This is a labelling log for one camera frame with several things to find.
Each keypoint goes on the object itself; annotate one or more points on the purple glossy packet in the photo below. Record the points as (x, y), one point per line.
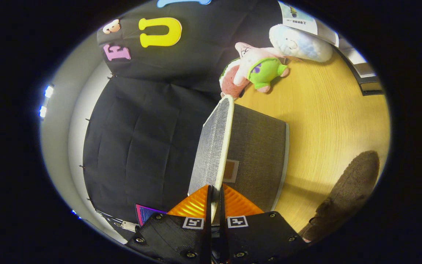
(148, 214)

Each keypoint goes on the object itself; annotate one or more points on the brown fuzzy shoe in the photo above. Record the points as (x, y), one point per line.
(346, 194)

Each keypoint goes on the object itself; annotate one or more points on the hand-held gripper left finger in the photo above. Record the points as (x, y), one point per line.
(208, 234)

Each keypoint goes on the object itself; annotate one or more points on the thick white book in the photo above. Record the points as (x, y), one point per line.
(354, 55)

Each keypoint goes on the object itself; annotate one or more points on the dark grey book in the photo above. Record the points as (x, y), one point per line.
(370, 86)

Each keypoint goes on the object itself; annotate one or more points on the black backdrop cloth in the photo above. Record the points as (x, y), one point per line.
(141, 139)

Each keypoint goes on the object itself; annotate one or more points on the white book with picture cover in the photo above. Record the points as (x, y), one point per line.
(299, 18)

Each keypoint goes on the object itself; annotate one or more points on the ceiling light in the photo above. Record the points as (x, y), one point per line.
(48, 91)

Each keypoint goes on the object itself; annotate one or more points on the pink starfish plush toy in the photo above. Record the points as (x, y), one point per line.
(249, 62)

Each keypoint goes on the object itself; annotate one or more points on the grey fabric storage box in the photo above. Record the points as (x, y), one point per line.
(258, 154)

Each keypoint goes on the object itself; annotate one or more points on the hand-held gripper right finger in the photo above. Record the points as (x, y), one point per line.
(222, 234)

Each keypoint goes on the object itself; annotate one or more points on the watermelon slice plush toy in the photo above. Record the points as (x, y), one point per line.
(229, 84)

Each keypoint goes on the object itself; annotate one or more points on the white and blue plush toy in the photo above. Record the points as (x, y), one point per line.
(299, 44)

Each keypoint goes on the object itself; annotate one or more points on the white plastic device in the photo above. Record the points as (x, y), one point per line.
(128, 225)

